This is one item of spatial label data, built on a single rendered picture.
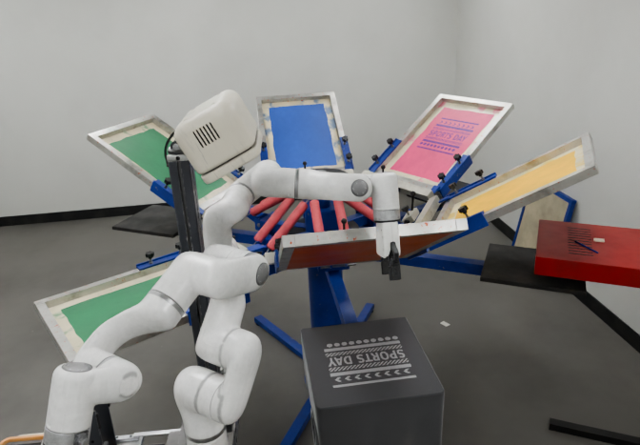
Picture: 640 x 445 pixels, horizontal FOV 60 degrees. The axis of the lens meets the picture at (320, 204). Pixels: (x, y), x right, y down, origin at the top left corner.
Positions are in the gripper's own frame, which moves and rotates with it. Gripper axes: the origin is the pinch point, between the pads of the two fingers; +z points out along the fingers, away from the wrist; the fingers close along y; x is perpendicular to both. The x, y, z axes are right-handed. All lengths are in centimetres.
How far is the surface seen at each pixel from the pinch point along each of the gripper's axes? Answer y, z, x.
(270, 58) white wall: -451, -153, -7
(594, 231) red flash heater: -99, 10, 126
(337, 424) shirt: -29, 55, -15
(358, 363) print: -47, 42, -4
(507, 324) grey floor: -217, 89, 133
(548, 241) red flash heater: -93, 12, 98
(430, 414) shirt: -29, 56, 17
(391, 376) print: -38, 45, 7
